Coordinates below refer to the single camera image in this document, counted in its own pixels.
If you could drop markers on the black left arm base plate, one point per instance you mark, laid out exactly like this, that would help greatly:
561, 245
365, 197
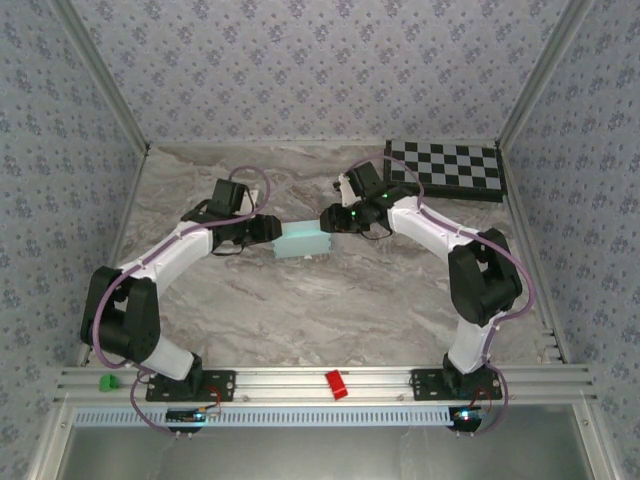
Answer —
220, 385

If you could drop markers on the light teal paper box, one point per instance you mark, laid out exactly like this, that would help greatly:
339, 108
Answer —
302, 242

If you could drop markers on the grey metal sheet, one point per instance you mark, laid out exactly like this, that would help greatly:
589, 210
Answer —
325, 455

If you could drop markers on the red toy brick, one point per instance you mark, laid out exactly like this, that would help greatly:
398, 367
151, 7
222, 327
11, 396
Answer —
336, 385

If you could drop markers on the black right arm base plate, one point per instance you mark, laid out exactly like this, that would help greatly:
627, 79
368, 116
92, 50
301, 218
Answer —
425, 385

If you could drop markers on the aluminium frame rail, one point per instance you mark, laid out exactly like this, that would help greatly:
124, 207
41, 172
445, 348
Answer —
285, 382

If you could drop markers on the green toy brick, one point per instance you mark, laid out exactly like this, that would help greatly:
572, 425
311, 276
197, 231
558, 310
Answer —
110, 382

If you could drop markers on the aluminium frame post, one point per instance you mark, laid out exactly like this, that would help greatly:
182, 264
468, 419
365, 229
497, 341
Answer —
545, 75
100, 75

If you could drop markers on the black grey checkerboard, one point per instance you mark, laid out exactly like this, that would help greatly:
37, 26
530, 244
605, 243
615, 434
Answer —
445, 167

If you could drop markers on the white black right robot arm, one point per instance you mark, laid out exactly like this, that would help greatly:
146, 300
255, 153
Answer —
485, 290

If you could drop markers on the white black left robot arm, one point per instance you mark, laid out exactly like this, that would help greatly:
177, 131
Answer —
130, 320

